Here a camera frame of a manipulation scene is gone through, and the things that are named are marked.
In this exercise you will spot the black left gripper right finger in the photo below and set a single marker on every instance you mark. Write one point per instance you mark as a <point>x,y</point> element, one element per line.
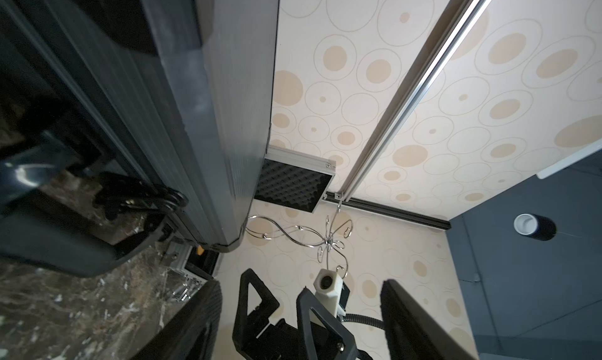
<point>410,331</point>

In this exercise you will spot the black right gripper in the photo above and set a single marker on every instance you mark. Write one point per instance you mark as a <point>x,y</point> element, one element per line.
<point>319,335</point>

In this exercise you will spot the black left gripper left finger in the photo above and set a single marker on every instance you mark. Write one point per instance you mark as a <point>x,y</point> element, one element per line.
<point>192,332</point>

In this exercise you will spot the dark grey poker case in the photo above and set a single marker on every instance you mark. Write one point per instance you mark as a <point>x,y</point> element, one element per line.
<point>127,121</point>

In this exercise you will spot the silver aluminium poker case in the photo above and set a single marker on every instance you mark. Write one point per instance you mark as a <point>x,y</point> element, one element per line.
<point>290,180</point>

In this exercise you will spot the chrome hook stand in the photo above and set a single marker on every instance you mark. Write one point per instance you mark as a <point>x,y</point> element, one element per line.
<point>328,244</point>

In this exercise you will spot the black ceiling spotlight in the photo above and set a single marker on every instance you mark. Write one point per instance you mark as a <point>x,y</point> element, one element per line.
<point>534,226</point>

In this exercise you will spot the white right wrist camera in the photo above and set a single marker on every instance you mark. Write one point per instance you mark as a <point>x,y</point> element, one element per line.
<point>332,292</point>

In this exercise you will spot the horizontal aluminium rail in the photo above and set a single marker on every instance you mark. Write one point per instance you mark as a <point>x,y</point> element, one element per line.
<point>451,29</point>

